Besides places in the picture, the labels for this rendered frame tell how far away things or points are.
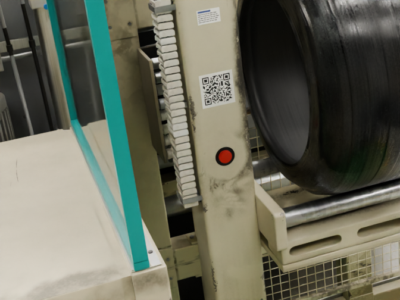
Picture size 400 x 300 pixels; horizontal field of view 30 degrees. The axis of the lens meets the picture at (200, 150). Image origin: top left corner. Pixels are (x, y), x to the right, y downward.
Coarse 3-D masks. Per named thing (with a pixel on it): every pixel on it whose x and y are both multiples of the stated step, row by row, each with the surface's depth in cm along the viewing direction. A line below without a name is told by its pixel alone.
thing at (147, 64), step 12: (144, 48) 208; (156, 48) 209; (144, 60) 201; (156, 60) 198; (144, 72) 205; (156, 72) 212; (144, 84) 209; (156, 84) 213; (156, 96) 199; (156, 108) 200; (156, 120) 204; (156, 132) 208; (168, 132) 205; (156, 144) 213; (168, 144) 207; (168, 156) 207
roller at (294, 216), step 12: (396, 180) 176; (348, 192) 174; (360, 192) 173; (372, 192) 174; (384, 192) 174; (396, 192) 175; (300, 204) 171; (312, 204) 171; (324, 204) 171; (336, 204) 171; (348, 204) 172; (360, 204) 173; (372, 204) 175; (288, 216) 169; (300, 216) 169; (312, 216) 170; (324, 216) 172
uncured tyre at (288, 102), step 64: (256, 0) 191; (320, 0) 148; (384, 0) 149; (256, 64) 200; (320, 64) 148; (384, 64) 147; (256, 128) 196; (320, 128) 154; (384, 128) 152; (320, 192) 171
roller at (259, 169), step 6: (252, 162) 195; (258, 162) 195; (264, 162) 195; (270, 162) 195; (258, 168) 194; (264, 168) 195; (270, 168) 195; (276, 168) 196; (258, 174) 195; (264, 174) 196
